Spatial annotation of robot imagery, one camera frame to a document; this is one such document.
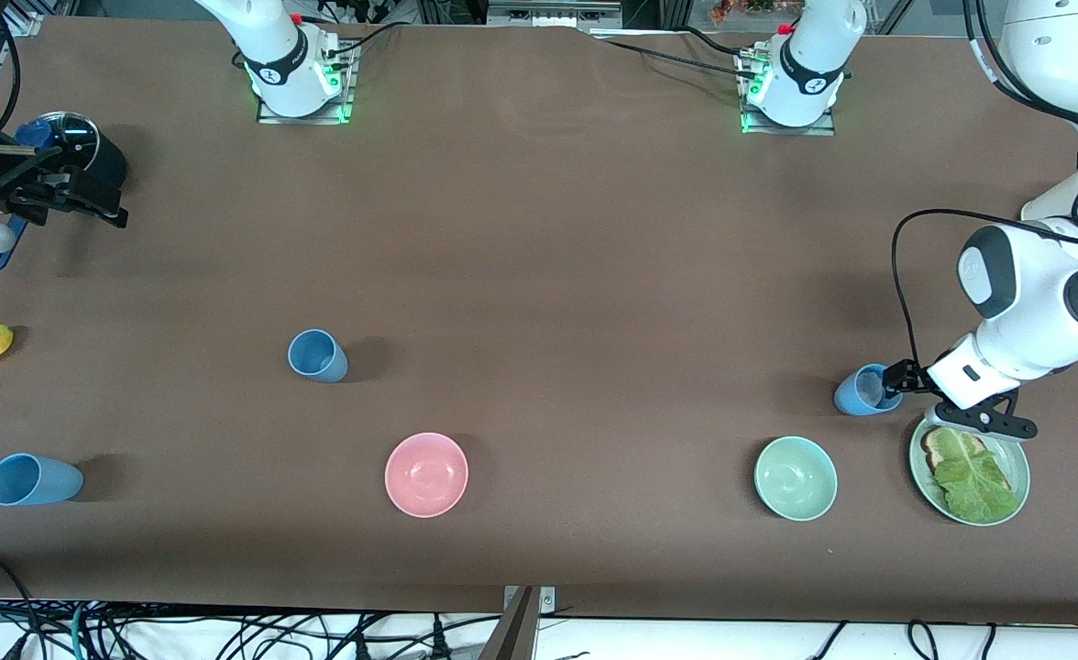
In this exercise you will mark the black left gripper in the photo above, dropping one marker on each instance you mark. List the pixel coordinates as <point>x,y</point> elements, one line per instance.
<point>907,377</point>

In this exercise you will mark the blue plastic cup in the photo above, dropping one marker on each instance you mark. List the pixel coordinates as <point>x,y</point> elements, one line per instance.
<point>33,479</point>
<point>855,396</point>
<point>317,357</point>

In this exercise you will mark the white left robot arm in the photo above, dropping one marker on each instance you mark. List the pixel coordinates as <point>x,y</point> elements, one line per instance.
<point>1025,293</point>

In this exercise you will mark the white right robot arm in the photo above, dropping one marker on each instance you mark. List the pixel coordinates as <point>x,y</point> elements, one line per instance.
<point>269,55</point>

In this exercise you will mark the dark blue saucepan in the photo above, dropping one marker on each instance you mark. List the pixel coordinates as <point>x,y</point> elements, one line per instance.
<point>104,160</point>

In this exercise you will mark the glass lid blue knob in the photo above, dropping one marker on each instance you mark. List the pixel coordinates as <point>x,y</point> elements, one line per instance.
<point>67,137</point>

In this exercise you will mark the toast slice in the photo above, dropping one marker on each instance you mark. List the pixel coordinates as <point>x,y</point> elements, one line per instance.
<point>938,446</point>

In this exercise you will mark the pale green plate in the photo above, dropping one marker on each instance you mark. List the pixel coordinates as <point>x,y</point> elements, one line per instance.
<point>924,483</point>

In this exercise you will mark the green lettuce leaf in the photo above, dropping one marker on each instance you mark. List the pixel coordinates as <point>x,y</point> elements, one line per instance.
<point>974,486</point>

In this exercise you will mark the pale green bowl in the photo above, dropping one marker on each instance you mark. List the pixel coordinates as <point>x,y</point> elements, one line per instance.
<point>796,478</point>

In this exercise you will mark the colourful toy food pile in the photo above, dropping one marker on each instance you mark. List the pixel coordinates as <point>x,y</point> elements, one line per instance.
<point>731,9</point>

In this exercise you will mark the pink bowl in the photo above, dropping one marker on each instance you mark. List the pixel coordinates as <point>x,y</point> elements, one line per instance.
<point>426,475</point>

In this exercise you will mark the dark slanted pole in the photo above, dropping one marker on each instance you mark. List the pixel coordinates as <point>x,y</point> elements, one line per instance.
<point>513,637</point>

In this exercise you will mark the grey power strip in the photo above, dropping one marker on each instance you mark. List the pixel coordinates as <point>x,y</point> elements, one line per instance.
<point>548,13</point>

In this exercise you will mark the aluminium frame profile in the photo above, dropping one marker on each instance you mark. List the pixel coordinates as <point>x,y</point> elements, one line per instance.
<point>30,23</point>

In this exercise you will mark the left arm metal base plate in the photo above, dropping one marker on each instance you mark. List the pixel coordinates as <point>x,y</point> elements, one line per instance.
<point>777,130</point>

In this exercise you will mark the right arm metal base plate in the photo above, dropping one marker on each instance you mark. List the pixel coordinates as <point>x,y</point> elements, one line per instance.
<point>349,87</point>

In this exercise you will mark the small metal bracket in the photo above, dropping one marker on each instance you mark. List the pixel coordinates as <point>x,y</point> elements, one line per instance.
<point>548,600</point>

